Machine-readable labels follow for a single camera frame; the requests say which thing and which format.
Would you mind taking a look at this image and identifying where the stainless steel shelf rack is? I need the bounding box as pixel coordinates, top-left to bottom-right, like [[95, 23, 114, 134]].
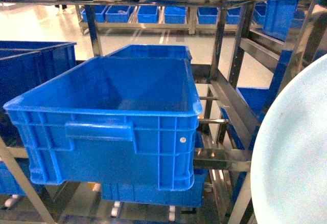
[[0, 0, 327, 224]]

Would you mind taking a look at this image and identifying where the light blue oval tray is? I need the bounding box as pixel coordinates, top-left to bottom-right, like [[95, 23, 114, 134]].
[[250, 56, 326, 223]]

